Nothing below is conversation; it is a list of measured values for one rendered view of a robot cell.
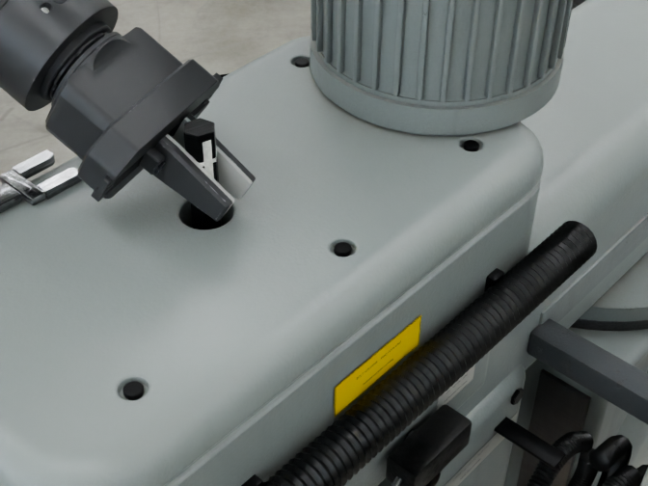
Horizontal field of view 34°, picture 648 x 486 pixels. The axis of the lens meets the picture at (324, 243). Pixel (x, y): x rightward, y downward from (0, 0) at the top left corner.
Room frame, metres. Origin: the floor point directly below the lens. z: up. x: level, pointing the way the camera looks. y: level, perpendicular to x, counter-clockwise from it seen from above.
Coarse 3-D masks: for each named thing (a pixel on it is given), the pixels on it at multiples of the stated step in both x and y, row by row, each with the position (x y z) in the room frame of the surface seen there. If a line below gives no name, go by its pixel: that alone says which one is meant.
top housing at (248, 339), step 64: (256, 64) 0.74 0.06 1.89; (256, 128) 0.65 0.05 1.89; (320, 128) 0.65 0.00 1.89; (384, 128) 0.65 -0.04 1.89; (512, 128) 0.65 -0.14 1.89; (64, 192) 0.57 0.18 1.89; (128, 192) 0.57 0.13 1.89; (256, 192) 0.57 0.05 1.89; (320, 192) 0.57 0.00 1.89; (384, 192) 0.57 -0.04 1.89; (448, 192) 0.57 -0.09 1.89; (512, 192) 0.60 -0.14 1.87; (0, 256) 0.50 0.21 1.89; (64, 256) 0.50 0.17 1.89; (128, 256) 0.50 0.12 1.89; (192, 256) 0.50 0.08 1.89; (256, 256) 0.50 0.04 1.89; (320, 256) 0.50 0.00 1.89; (384, 256) 0.51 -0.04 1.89; (448, 256) 0.55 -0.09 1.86; (512, 256) 0.61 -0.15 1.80; (0, 320) 0.44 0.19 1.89; (64, 320) 0.45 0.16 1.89; (128, 320) 0.45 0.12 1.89; (192, 320) 0.45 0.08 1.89; (256, 320) 0.45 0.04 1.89; (320, 320) 0.45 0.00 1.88; (384, 320) 0.49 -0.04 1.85; (448, 320) 0.55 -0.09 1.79; (0, 384) 0.39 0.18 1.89; (64, 384) 0.39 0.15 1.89; (128, 384) 0.40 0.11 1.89; (192, 384) 0.40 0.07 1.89; (256, 384) 0.41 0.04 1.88; (320, 384) 0.44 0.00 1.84; (0, 448) 0.35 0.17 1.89; (64, 448) 0.35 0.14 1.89; (128, 448) 0.35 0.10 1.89; (192, 448) 0.37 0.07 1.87; (256, 448) 0.40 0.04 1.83
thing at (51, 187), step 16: (32, 160) 0.60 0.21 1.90; (48, 160) 0.60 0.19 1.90; (0, 176) 0.58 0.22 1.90; (16, 176) 0.58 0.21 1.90; (64, 176) 0.58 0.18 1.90; (0, 192) 0.56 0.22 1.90; (16, 192) 0.56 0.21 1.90; (32, 192) 0.56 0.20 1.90; (48, 192) 0.56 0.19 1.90; (0, 208) 0.55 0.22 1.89
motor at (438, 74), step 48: (336, 0) 0.69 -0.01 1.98; (384, 0) 0.65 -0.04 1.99; (432, 0) 0.64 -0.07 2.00; (480, 0) 0.64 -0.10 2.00; (528, 0) 0.66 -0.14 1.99; (336, 48) 0.68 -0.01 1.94; (384, 48) 0.65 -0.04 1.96; (432, 48) 0.64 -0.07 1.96; (480, 48) 0.64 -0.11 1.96; (528, 48) 0.66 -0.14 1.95; (336, 96) 0.68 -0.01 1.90; (384, 96) 0.65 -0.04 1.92; (432, 96) 0.64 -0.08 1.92; (480, 96) 0.64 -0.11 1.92; (528, 96) 0.66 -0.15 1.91
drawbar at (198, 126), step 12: (204, 120) 0.56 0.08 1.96; (192, 132) 0.54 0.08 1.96; (204, 132) 0.54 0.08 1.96; (192, 144) 0.54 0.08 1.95; (192, 156) 0.54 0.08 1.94; (216, 168) 0.55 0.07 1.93; (216, 180) 0.54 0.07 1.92; (192, 204) 0.54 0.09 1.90; (192, 216) 0.54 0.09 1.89; (204, 216) 0.54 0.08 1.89; (204, 228) 0.54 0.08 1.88; (216, 228) 0.54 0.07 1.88
